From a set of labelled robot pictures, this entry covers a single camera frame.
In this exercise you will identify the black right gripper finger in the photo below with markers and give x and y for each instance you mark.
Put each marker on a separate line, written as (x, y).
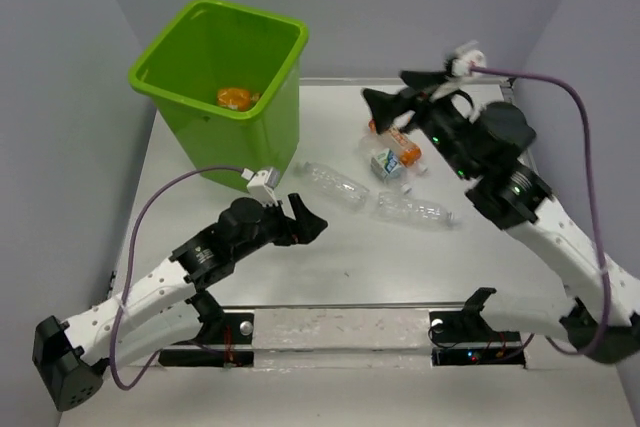
(386, 107)
(430, 81)

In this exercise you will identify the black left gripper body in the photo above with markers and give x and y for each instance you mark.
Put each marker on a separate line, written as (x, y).
(277, 229)

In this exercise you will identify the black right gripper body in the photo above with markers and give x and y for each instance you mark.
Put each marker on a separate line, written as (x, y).
(435, 117)

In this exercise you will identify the small orange juice bottle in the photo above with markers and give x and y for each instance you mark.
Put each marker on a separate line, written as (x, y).
(237, 99)

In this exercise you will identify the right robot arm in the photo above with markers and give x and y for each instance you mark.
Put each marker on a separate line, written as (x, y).
(598, 314)

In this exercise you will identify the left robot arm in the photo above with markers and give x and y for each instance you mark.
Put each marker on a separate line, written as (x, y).
(168, 305)

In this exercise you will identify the clear crushed bottle near bin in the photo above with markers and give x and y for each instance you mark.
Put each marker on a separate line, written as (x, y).
(333, 185)

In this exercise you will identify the green plastic bin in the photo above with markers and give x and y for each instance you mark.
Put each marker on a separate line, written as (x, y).
(225, 79)

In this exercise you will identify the orange capped orange label bottle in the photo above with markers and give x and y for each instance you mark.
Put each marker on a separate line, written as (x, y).
(407, 151)

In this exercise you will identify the clear bottle green white label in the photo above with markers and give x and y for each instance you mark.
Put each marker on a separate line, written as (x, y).
(384, 164)

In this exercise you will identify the clear crushed bottle centre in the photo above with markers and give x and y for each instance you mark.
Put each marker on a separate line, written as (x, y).
(414, 213)

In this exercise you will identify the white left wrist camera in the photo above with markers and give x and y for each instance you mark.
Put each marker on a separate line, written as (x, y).
(261, 184)

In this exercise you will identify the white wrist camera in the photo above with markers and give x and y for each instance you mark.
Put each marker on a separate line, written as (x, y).
(261, 184)
(463, 60)

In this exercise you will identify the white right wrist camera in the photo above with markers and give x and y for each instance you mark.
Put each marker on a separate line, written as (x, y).
(463, 60)

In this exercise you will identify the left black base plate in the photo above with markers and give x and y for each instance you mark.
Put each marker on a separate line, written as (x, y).
(226, 345)

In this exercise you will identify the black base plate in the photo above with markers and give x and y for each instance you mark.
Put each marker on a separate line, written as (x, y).
(475, 342)
(226, 345)

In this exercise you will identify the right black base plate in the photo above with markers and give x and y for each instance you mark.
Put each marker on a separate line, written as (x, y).
(475, 342)

